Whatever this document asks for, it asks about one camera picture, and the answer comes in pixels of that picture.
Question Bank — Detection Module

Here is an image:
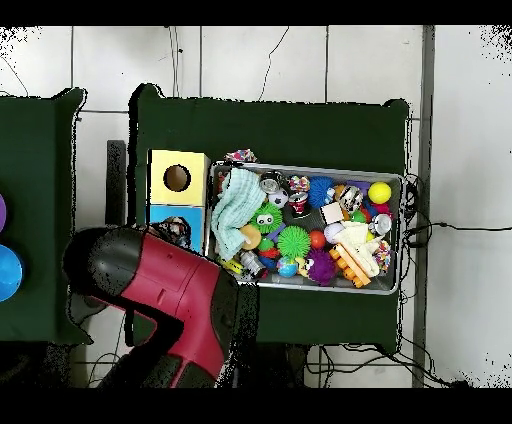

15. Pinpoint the colourful patterned cloth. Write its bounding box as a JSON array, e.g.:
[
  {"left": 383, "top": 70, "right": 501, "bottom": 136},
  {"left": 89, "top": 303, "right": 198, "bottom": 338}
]
[{"left": 222, "top": 148, "right": 259, "bottom": 164}]

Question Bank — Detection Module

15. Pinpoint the crushed clear plastic bottle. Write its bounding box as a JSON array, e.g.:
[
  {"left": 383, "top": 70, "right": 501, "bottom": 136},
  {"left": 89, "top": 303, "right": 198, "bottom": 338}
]
[{"left": 153, "top": 216, "right": 193, "bottom": 249}]

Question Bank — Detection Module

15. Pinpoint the wooden box with three holes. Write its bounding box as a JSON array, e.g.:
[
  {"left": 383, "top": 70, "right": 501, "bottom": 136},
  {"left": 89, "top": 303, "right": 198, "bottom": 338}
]
[{"left": 144, "top": 149, "right": 212, "bottom": 257}]

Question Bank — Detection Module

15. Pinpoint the mint green cloth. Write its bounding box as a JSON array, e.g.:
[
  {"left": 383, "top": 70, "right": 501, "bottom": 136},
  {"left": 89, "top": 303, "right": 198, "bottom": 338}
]
[{"left": 210, "top": 167, "right": 267, "bottom": 262}]

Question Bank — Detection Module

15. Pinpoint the small soccer ball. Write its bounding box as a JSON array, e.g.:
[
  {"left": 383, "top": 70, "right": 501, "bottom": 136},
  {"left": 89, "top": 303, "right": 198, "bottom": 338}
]
[{"left": 267, "top": 188, "right": 290, "bottom": 209}]

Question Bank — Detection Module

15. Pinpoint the green fuzzy toy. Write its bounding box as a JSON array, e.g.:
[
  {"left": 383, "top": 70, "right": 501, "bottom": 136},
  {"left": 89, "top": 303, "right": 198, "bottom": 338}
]
[{"left": 276, "top": 225, "right": 312, "bottom": 260}]

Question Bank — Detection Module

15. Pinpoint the blue fuzzy toy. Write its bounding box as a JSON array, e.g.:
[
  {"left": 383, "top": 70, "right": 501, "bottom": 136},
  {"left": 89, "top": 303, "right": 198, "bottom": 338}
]
[{"left": 307, "top": 175, "right": 335, "bottom": 209}]

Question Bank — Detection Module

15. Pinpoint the dark green table cloth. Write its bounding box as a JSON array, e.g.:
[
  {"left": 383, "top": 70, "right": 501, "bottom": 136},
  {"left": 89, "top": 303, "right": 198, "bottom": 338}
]
[
  {"left": 127, "top": 83, "right": 411, "bottom": 355},
  {"left": 0, "top": 87, "right": 93, "bottom": 346}
]

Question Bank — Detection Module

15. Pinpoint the purple spiky toy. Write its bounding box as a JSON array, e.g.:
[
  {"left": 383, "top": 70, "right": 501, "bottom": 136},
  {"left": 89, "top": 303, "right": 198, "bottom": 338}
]
[{"left": 305, "top": 248, "right": 337, "bottom": 287}]

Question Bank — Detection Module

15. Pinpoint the cream knitted cloth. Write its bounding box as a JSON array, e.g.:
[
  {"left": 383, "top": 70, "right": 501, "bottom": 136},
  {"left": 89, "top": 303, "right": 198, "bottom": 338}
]
[{"left": 332, "top": 220, "right": 381, "bottom": 278}]

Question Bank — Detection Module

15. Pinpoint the orange toy building block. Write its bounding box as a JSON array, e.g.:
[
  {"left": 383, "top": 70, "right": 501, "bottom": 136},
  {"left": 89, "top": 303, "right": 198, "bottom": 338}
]
[{"left": 328, "top": 244, "right": 372, "bottom": 289}]

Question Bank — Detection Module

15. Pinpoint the yellow ball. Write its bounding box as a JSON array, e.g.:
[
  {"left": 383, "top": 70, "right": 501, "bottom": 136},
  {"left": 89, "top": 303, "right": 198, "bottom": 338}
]
[{"left": 367, "top": 181, "right": 392, "bottom": 205}]

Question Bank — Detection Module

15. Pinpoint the black flat panel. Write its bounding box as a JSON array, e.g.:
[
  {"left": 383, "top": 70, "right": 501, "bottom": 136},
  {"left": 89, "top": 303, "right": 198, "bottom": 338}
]
[{"left": 105, "top": 139, "right": 128, "bottom": 227}]

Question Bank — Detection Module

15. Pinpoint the shallow wire mesh bin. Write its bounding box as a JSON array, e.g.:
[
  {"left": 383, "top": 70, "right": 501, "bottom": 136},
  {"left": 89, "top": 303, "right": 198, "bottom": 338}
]
[{"left": 205, "top": 160, "right": 405, "bottom": 296}]

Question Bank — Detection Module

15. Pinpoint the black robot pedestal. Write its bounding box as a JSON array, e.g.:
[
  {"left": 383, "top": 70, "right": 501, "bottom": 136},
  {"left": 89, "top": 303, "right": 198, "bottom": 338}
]
[{"left": 247, "top": 342, "right": 309, "bottom": 388}]

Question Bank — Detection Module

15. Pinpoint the black cable bundle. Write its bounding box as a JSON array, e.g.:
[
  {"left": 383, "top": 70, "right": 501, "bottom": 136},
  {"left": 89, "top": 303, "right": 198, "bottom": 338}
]
[{"left": 305, "top": 343, "right": 469, "bottom": 388}]

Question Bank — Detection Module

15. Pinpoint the black power cable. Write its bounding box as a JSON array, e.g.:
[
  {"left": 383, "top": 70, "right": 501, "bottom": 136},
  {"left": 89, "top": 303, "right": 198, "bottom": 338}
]
[{"left": 403, "top": 221, "right": 512, "bottom": 248}]

